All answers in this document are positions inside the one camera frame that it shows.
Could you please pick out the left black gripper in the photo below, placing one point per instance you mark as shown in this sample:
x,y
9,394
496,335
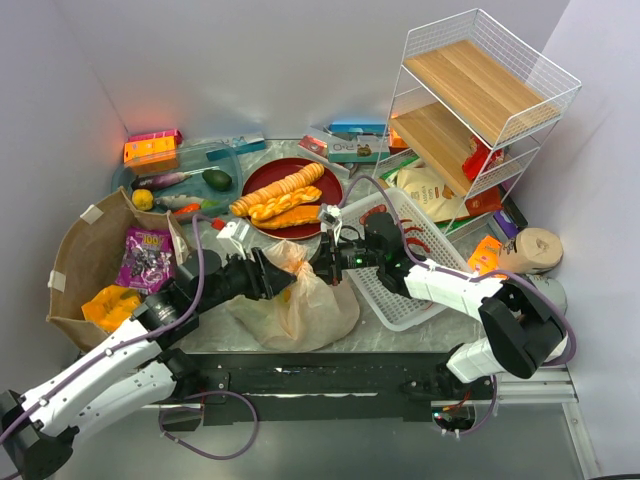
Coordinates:
x,y
260,280

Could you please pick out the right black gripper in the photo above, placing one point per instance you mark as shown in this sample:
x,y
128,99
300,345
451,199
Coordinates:
x,y
329,262

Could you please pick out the orange plastic grocery bag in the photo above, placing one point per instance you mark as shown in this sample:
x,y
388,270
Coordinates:
x,y
307,315

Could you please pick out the purple grape snack bag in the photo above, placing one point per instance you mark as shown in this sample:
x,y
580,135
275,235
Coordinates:
x,y
148,260

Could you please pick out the yellow orange chips bag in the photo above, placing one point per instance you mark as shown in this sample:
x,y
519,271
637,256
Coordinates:
x,y
111,307

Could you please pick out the brown paper grocery bag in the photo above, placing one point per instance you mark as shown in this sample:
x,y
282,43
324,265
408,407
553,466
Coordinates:
x,y
89,260

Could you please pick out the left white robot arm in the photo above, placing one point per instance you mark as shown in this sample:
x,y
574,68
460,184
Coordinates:
x,y
135,365

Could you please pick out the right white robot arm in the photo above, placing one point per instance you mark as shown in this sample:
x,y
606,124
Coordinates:
x,y
523,329

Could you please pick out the orange flat bread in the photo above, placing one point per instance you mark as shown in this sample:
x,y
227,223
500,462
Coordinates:
x,y
297,216

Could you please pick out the braided yellow bread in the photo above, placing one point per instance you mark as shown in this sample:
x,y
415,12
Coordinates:
x,y
283,203

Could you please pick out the red round plate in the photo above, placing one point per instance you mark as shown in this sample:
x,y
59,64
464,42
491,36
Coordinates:
x,y
289,174

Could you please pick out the red toy lobster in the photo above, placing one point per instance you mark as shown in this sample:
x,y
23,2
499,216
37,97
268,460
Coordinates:
x,y
415,235

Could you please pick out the white plastic basket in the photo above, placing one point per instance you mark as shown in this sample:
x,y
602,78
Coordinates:
x,y
396,312

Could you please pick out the long orange bread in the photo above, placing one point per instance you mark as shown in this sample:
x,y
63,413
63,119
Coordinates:
x,y
277,189

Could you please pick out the orange toy carrot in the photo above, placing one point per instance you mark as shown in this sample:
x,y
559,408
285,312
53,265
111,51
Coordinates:
x,y
188,209

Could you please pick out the dark green avocado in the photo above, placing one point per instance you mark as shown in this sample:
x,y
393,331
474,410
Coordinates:
x,y
218,180

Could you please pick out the grey toy fish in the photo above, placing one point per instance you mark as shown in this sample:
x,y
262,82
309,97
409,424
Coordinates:
x,y
176,202

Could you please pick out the red white box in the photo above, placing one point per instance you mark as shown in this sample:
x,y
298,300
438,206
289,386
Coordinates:
x,y
317,150

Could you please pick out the teal cat picture box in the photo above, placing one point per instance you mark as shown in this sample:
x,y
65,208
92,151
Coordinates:
x,y
361,149

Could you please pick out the beige snack bag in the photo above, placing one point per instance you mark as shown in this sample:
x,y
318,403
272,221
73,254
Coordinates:
x,y
428,190

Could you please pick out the teal white box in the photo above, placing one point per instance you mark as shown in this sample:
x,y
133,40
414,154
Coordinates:
x,y
240,144

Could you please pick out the blue box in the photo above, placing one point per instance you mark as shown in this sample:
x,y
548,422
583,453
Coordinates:
x,y
356,128

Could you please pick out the yellow lemon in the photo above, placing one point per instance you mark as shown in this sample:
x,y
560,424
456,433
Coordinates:
x,y
142,199

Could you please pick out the purple eggplant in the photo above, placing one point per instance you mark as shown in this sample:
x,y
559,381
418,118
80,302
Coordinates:
x,y
159,182

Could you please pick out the orange packet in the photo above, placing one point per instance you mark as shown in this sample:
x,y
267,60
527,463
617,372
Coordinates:
x,y
484,259

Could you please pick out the orange box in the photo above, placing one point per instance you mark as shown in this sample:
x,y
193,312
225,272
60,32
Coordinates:
x,y
151,156

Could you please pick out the pink box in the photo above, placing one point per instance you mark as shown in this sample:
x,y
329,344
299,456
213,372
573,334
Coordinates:
x,y
174,133

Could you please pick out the red box bottom shelf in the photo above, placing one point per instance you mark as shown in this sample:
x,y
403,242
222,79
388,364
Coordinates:
x,y
485,202

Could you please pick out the red snack packet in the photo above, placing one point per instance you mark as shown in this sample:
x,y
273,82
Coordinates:
x,y
479,154

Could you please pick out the purple pouch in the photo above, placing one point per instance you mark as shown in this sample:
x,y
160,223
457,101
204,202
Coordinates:
x,y
510,226

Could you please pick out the grey paper roll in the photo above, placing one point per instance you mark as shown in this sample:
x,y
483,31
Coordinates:
x,y
551,288

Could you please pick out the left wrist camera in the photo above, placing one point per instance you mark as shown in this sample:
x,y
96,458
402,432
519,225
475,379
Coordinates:
x,y
231,234

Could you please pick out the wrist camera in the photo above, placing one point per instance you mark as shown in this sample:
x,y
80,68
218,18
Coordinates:
x,y
330,217
231,234

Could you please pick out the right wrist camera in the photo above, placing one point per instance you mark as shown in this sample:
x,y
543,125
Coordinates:
x,y
330,217

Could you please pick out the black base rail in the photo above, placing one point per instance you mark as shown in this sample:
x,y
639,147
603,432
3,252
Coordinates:
x,y
237,386

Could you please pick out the white wire shelf rack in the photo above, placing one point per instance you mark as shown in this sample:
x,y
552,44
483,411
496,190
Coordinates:
x,y
468,75

